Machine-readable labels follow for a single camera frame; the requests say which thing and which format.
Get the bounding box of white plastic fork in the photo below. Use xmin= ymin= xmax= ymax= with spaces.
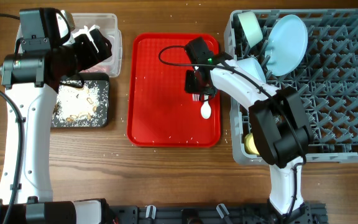
xmin=192 ymin=94 xmax=200 ymax=101

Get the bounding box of white plastic spoon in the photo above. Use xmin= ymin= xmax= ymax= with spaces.
xmin=200 ymin=95 xmax=211 ymax=119

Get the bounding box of light blue bowl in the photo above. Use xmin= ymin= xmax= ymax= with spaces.
xmin=237 ymin=58 xmax=266 ymax=83

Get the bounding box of green bowl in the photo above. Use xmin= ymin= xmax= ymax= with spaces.
xmin=237 ymin=11 xmax=263 ymax=48

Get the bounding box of yellow plastic cup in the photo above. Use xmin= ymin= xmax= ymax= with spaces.
xmin=244 ymin=133 xmax=260 ymax=156

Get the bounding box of light blue plate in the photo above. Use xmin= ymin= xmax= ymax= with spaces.
xmin=264 ymin=14 xmax=308 ymax=77

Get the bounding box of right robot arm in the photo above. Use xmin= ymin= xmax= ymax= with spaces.
xmin=184 ymin=37 xmax=313 ymax=223

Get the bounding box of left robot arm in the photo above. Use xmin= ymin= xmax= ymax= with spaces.
xmin=0 ymin=7 xmax=116 ymax=223

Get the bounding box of clear plastic waste bin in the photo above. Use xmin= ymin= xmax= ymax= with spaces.
xmin=63 ymin=12 xmax=123 ymax=78

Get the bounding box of grey dishwasher rack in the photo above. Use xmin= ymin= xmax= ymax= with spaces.
xmin=224 ymin=8 xmax=358 ymax=166

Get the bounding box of red serving tray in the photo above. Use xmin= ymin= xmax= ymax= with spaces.
xmin=127 ymin=33 xmax=221 ymax=147

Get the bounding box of black plastic tray bin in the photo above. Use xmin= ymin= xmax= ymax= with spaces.
xmin=50 ymin=72 xmax=111 ymax=129

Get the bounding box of food scraps and rice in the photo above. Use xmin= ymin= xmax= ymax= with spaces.
xmin=53 ymin=82 xmax=109 ymax=127

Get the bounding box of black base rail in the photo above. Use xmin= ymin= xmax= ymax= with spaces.
xmin=104 ymin=203 xmax=328 ymax=224

